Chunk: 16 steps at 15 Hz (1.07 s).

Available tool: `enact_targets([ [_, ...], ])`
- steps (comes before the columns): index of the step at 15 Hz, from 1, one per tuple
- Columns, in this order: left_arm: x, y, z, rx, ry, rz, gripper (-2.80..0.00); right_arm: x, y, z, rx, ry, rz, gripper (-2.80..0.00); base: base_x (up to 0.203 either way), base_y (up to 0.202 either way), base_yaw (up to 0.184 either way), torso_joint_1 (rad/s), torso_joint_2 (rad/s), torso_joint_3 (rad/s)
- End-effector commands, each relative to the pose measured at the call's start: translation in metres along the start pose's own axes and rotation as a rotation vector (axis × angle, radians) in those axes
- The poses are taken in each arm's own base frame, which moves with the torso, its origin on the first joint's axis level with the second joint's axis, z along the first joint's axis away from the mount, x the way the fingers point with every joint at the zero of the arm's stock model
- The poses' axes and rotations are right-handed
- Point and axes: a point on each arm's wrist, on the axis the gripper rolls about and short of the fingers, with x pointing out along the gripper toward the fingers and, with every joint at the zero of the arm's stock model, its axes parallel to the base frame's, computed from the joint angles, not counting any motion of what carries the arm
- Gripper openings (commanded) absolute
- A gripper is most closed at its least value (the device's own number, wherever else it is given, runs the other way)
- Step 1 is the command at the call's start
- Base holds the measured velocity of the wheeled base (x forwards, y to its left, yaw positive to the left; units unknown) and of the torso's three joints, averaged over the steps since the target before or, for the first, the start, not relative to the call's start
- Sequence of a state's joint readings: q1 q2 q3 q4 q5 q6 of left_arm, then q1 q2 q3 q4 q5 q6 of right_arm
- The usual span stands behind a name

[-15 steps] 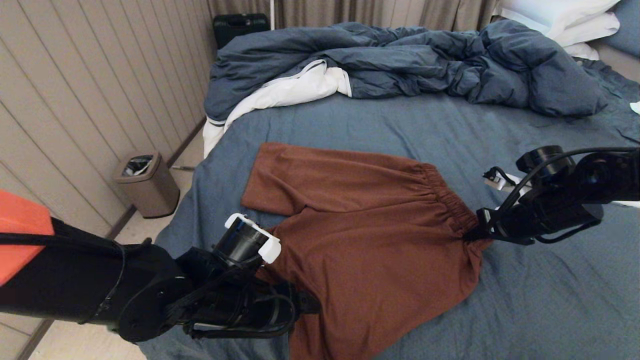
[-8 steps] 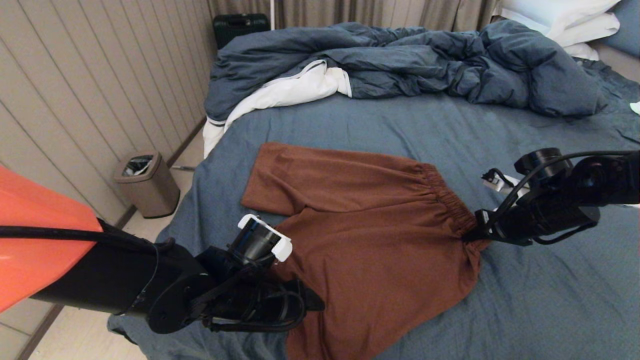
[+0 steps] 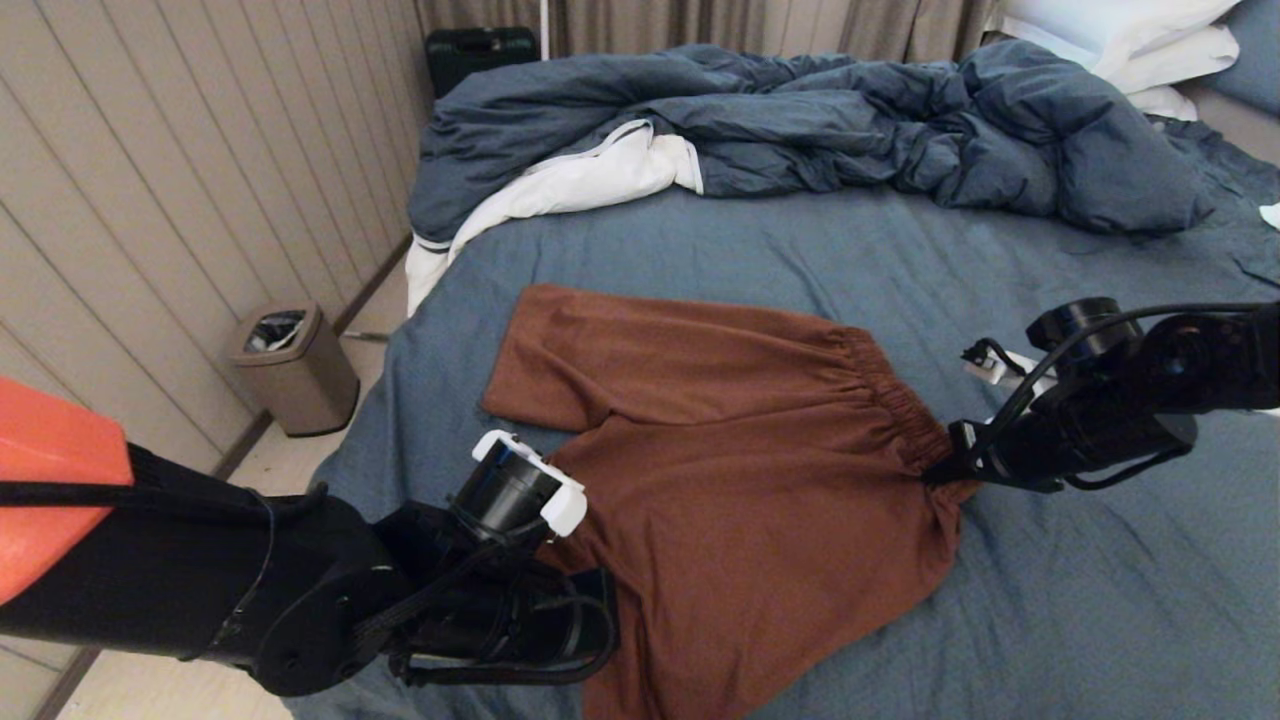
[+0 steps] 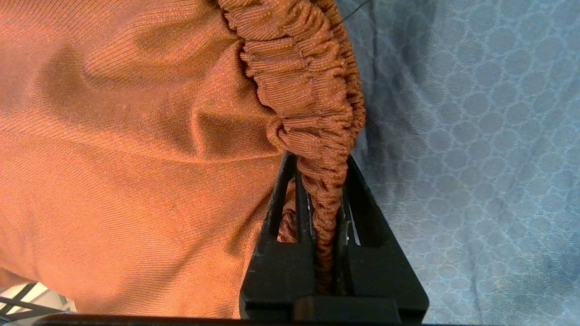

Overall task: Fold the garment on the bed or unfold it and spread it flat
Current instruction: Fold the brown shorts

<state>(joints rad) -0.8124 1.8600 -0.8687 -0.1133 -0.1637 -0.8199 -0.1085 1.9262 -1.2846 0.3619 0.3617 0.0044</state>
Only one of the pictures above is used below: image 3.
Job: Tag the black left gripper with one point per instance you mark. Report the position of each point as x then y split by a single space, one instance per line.
500 620

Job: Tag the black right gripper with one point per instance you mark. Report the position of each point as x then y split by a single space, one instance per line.
1080 440

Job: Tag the brown elastic-waist shorts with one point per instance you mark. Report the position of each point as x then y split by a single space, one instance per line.
750 520

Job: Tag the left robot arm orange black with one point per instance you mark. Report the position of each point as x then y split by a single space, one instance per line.
180 570

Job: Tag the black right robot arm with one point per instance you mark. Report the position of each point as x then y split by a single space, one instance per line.
1220 355

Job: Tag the blue bed sheet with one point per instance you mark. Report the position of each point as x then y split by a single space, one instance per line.
1100 620

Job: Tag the brown square trash bin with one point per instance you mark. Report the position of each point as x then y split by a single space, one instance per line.
300 385

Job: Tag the bin liner bag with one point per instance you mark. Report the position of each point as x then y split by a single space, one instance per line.
273 330

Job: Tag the crumpled blue duvet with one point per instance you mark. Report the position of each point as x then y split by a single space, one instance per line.
800 112

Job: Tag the white paper scrap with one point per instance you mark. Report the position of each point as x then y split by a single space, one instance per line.
1272 214

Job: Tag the white duvet lining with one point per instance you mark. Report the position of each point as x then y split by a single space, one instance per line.
580 180

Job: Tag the large white pillow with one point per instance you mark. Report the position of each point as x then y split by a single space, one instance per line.
1100 22

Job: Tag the beige curtain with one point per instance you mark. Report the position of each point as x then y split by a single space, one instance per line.
700 22

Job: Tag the blue pillow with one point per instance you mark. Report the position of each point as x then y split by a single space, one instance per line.
1255 45

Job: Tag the black suitcase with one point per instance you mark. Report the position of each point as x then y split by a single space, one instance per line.
480 55

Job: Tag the white vertical pole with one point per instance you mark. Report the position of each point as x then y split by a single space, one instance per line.
544 25

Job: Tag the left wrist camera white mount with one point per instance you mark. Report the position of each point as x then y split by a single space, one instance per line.
510 485

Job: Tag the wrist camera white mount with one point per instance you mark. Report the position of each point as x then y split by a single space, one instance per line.
510 485
1080 325

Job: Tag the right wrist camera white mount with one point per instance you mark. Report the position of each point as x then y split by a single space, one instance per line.
1080 325

